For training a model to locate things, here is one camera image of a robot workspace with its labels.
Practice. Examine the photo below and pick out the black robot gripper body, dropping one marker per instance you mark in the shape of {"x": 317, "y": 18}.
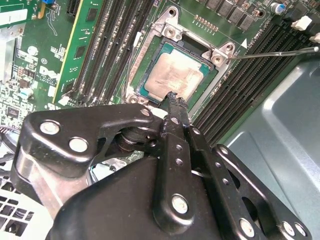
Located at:
{"x": 112, "y": 212}

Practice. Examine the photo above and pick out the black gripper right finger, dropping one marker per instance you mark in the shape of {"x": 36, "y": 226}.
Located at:
{"x": 208, "y": 155}

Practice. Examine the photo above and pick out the silver CPU chip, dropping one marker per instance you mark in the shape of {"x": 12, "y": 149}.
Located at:
{"x": 172, "y": 72}

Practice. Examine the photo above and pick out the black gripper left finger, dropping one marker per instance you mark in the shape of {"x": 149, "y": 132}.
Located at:
{"x": 105, "y": 117}

